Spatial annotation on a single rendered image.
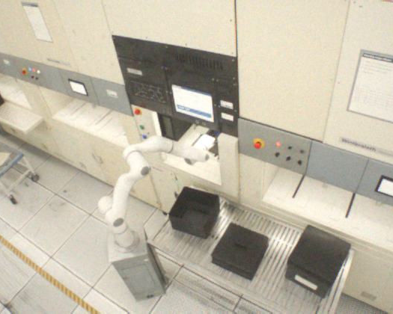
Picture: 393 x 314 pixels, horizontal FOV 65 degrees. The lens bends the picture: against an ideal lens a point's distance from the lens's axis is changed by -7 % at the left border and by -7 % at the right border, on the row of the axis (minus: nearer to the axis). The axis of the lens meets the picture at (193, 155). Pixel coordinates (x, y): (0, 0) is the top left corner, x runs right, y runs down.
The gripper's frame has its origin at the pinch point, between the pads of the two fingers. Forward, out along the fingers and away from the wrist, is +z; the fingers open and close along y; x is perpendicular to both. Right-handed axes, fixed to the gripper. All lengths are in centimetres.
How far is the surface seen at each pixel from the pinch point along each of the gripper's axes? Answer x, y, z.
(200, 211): -42, 10, -39
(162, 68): 58, -20, -18
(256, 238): -34, 58, -42
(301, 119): 47, 66, -12
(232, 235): -34, 43, -48
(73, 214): -119, -144, -75
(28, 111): -39, -237, -30
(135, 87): 38, -48, -19
